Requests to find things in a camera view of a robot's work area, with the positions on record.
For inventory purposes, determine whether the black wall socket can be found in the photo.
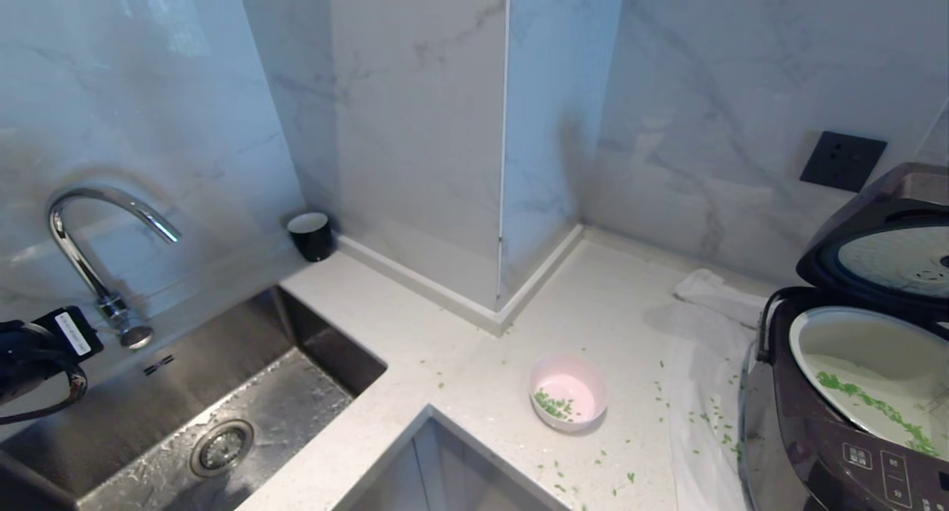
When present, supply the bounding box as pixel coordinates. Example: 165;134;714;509
798;130;888;194

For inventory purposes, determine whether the stainless steel sink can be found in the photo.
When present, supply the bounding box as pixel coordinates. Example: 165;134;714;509
0;285;388;511

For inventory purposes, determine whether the black cable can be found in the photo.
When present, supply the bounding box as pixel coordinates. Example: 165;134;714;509
0;366;89;426

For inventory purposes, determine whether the white cloth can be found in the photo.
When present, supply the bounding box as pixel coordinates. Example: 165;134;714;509
662;268;773;511

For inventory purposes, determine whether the black cup with white inside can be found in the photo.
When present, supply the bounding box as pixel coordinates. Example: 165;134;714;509
287;211;337;263

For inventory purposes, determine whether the pink bowl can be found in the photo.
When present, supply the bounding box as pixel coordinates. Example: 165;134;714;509
528;352;609;434

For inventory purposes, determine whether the dark rice cooker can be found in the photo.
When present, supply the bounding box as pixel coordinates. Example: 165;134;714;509
738;286;949;511

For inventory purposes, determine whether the rice cooker lid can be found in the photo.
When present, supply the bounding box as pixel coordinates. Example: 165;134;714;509
795;162;949;322

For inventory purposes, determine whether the chrome curved faucet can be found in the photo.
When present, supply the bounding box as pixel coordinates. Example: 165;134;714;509
48;186;182;350

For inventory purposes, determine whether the chopped green vegetable in bowl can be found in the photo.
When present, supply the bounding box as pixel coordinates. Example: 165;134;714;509
534;389;576;422

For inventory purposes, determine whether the chopped green vegetable in pot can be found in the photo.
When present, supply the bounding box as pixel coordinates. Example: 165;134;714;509
816;371;941;458

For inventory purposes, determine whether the black rice cooker handle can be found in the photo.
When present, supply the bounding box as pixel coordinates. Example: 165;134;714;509
755;288;789;363

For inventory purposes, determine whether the round metal sink drain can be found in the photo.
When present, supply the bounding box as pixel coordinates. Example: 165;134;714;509
189;419;255;478

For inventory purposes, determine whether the white inner pot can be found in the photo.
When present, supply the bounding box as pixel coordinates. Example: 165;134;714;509
788;306;949;462

